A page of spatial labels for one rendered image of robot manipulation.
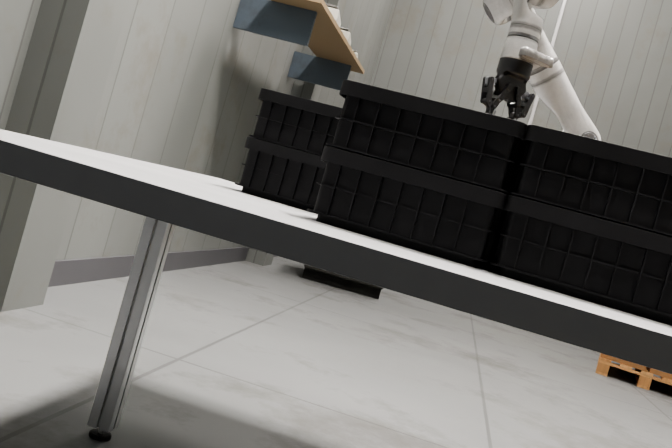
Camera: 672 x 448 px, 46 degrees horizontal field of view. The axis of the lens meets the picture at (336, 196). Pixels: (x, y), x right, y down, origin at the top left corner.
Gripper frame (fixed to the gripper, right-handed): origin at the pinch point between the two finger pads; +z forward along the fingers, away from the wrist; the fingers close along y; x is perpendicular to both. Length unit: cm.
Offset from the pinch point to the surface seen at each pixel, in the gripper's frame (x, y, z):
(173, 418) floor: -76, 24, 100
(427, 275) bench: 66, 58, 32
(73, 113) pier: -178, 55, 22
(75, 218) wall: -239, 30, 68
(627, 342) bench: 80, 40, 32
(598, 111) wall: -623, -669, -179
